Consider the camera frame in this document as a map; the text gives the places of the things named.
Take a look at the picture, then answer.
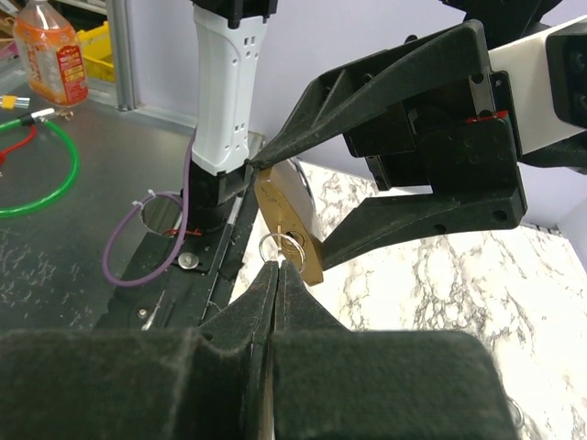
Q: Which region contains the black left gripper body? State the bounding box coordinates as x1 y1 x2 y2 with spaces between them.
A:
343 70 519 193

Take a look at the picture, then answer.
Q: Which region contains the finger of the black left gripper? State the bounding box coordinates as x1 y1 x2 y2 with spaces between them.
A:
250 19 490 168
322 187 527 270

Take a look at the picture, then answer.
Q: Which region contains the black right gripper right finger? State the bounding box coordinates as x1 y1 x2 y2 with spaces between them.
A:
271 261 517 439

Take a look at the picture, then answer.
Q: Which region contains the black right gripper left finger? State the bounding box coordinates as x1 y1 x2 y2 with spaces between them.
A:
1 262 279 439

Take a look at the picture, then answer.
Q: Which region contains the brass padlock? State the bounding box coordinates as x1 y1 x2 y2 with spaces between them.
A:
254 159 324 286

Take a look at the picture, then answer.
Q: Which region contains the silver key with ring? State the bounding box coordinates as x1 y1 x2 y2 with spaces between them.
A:
258 225 306 271

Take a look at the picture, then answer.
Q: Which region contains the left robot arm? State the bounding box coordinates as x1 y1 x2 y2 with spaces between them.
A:
192 1 527 269

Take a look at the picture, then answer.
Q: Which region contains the yellow plastic bin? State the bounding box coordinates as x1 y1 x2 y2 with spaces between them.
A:
77 21 116 83

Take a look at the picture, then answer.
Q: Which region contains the orange drink bottle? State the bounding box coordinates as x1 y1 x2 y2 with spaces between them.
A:
13 1 89 107

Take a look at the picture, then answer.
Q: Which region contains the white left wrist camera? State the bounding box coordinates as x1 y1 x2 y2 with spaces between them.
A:
489 16 586 156

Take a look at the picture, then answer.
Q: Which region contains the green cable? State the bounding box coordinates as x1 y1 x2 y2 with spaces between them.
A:
0 116 82 219

